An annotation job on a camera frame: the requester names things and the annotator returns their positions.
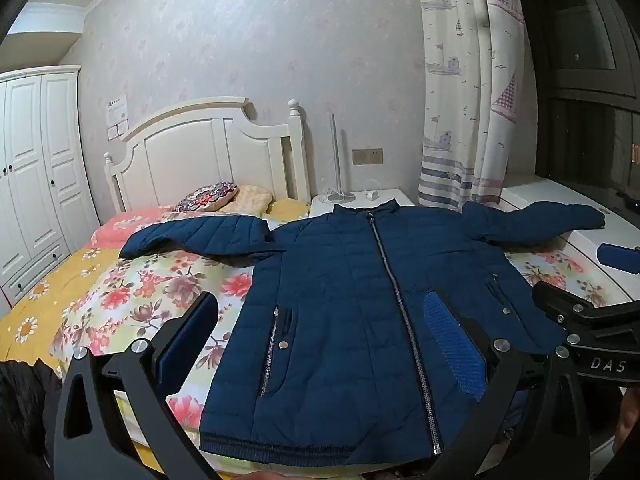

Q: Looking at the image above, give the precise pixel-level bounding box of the sailboat print curtain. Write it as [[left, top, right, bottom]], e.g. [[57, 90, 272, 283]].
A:
[[414, 0, 532, 212]]

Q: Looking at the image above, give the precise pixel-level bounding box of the dark window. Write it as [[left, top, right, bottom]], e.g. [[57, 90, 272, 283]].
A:
[[514, 0, 640, 198]]

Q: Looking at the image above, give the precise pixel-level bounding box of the white nightstand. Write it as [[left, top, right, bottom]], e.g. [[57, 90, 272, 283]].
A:
[[308, 188, 417, 219]]

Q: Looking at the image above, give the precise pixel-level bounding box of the purple patterned cushion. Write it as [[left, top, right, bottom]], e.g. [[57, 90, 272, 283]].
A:
[[174, 181, 239, 213]]

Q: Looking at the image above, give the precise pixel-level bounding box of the floral bed quilt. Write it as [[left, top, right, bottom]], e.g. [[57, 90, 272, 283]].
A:
[[50, 210, 632, 480]]

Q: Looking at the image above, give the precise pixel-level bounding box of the white wall paper sheet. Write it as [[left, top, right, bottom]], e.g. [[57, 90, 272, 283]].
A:
[[105, 95, 129, 126]]

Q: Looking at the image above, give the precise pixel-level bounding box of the yellow pillow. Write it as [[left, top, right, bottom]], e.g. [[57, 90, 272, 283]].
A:
[[267, 198, 312, 222]]

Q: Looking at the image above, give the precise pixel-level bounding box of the white wardrobe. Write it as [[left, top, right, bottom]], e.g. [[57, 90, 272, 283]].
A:
[[0, 65, 101, 306]]

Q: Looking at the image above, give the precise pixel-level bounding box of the beige pillow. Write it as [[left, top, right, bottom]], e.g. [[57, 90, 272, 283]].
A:
[[221, 185, 274, 214]]

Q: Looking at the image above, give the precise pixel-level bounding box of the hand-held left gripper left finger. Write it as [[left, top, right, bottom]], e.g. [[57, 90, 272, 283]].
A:
[[52, 290, 221, 480]]

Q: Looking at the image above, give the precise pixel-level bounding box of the pink floral pillow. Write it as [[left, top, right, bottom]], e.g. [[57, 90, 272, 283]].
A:
[[85, 206, 183, 248]]

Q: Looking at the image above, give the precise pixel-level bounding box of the navy blue puffer jacket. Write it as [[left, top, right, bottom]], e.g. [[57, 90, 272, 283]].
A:
[[119, 199, 607, 468]]

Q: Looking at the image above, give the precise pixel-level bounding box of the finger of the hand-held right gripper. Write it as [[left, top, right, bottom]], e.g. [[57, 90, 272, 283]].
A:
[[532, 281, 640, 335], [596, 242, 640, 276]]

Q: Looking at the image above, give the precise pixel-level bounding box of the white bed headboard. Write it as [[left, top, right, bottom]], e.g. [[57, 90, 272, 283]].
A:
[[103, 97, 311, 216]]

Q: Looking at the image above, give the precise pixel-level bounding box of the white pole lamp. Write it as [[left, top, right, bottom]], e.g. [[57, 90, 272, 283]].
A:
[[325, 112, 357, 204]]

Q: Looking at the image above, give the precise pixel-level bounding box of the person's right forearm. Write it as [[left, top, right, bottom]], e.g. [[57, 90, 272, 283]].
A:
[[616, 389, 640, 461]]

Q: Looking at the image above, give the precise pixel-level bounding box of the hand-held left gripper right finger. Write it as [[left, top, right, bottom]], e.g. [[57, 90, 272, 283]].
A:
[[422, 287, 593, 480]]

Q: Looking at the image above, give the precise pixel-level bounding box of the yellow floral bed sheet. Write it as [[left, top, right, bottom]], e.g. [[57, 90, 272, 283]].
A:
[[0, 246, 133, 368]]

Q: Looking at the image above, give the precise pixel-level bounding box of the black cloth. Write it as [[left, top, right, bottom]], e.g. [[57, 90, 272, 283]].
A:
[[0, 360, 67, 480]]

